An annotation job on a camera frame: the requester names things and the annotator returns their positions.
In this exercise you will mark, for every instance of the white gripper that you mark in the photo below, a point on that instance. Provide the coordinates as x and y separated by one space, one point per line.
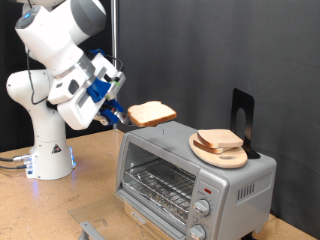
76 111

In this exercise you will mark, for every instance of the metal spatula with blue block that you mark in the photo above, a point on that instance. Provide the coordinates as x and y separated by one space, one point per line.
111 115

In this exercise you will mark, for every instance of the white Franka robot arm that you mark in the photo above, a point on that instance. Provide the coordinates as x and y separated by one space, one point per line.
46 150

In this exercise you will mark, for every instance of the aluminium foil oven tray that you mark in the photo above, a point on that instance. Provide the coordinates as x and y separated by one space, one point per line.
143 193

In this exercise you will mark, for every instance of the wooden riser under oven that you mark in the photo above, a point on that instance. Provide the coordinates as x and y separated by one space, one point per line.
156 233

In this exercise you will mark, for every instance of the silver oven knob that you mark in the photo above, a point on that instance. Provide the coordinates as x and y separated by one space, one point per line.
197 232
202 208

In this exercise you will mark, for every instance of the silver toaster oven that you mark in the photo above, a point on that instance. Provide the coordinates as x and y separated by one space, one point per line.
233 186

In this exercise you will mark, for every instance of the black backdrop curtain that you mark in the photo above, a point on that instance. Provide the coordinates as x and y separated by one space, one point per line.
13 126

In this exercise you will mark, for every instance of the vertical metal pole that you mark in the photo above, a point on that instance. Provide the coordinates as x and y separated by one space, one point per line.
114 26

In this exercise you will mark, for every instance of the dark grey backdrop curtain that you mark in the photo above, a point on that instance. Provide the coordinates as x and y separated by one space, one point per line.
200 50

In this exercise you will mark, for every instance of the round wooden cutting board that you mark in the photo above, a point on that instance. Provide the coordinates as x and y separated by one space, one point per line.
230 160

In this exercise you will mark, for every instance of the black metal bookend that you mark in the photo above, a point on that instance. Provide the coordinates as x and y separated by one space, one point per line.
248 106

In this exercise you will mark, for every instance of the white wrist camera blue mount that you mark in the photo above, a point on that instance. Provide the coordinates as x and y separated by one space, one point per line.
98 89

